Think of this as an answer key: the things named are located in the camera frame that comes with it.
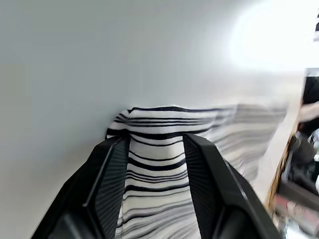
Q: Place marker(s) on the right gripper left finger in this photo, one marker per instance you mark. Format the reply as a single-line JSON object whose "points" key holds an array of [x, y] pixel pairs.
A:
{"points": [[99, 189]]}

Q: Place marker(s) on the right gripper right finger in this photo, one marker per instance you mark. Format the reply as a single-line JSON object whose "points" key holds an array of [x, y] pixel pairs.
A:
{"points": [[219, 189]]}

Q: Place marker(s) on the black and white striped T-shirt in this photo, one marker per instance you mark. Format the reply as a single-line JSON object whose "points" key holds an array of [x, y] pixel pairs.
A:
{"points": [[154, 164]]}

